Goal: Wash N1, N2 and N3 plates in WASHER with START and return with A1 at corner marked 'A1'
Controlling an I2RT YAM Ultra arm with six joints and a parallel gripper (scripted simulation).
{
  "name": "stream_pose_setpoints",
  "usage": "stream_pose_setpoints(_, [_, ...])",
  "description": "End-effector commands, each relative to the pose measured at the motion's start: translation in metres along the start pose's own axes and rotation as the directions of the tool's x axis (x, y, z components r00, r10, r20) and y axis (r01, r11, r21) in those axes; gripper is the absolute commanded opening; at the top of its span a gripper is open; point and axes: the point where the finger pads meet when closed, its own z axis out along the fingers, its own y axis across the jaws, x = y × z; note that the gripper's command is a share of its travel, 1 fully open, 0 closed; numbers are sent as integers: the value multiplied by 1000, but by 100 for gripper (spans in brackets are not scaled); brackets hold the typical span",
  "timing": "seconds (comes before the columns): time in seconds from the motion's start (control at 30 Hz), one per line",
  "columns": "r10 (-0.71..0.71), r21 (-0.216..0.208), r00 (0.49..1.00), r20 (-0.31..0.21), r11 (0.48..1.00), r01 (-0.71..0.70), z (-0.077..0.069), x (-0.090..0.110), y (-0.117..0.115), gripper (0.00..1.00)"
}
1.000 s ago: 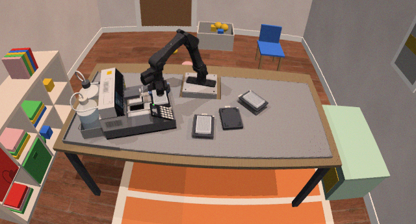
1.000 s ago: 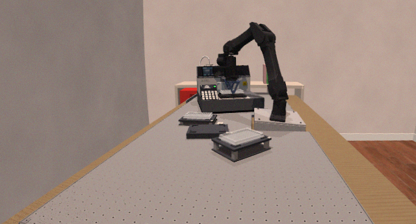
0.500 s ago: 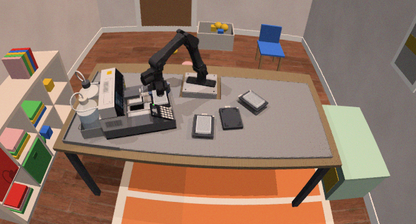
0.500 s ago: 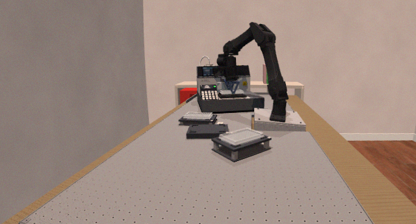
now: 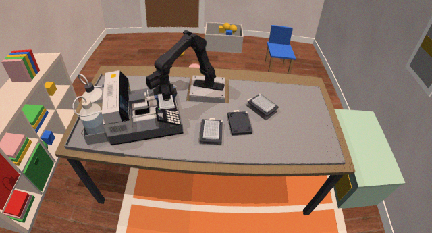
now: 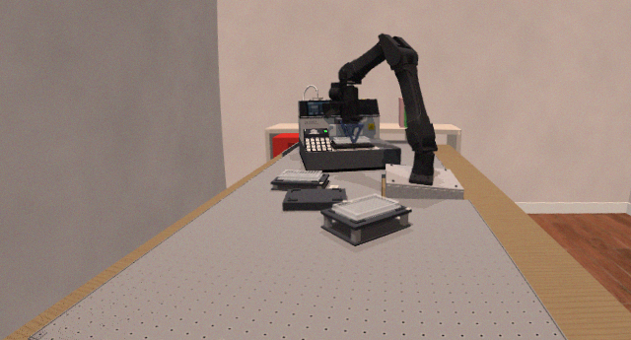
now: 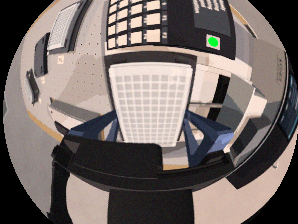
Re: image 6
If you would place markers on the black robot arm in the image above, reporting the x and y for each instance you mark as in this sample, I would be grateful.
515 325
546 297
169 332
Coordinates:
400 56

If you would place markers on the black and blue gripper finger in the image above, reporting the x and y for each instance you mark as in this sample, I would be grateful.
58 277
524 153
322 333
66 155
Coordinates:
345 132
348 126

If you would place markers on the white well plate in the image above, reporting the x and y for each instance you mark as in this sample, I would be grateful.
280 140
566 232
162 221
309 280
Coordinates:
350 209
346 140
300 175

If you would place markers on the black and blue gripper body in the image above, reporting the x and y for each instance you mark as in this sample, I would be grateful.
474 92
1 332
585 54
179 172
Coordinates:
347 119

